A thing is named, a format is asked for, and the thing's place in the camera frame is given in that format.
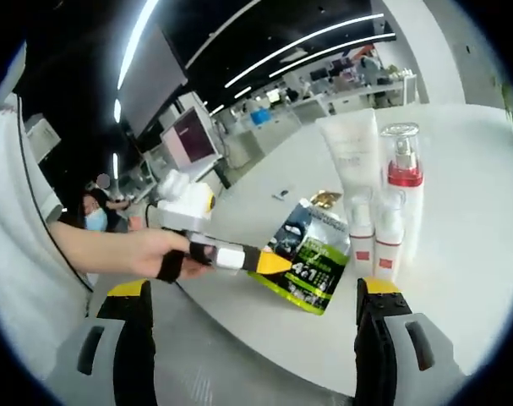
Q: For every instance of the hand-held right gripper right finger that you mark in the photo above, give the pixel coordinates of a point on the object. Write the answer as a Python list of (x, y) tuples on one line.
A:
[(400, 363)]

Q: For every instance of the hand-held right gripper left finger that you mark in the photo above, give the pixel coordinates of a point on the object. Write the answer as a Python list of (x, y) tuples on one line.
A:
[(104, 359)]

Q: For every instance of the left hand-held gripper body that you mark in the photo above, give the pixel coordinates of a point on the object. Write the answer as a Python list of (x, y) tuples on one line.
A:
[(184, 207)]

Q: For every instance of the green black skincare sachet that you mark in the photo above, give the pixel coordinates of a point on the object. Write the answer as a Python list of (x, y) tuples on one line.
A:
[(311, 270)]

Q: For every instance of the gold skincare sachet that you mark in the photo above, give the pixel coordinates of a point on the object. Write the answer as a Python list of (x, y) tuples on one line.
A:
[(325, 199)]

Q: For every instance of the white skincare bottle red label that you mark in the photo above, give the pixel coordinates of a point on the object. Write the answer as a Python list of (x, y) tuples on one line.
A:
[(361, 249), (387, 254)]

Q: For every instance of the white skincare tube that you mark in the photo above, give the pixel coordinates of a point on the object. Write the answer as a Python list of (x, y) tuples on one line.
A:
[(353, 152)]

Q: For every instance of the blue storage box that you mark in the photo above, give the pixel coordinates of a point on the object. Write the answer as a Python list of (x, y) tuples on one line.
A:
[(260, 116)]

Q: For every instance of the person's left hand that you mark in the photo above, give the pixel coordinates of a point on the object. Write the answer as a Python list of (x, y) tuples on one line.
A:
[(150, 256)]

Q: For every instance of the black laptop stand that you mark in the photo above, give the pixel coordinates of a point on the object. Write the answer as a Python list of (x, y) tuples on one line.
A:
[(223, 177)]

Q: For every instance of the white laptop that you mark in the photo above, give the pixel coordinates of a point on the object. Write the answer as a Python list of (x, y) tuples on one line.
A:
[(188, 144)]

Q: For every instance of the person's white shirt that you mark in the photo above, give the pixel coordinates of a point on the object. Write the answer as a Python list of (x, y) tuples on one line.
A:
[(15, 254)]

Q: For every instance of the long ceiling light strip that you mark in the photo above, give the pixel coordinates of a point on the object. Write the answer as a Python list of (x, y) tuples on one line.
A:
[(138, 39)]

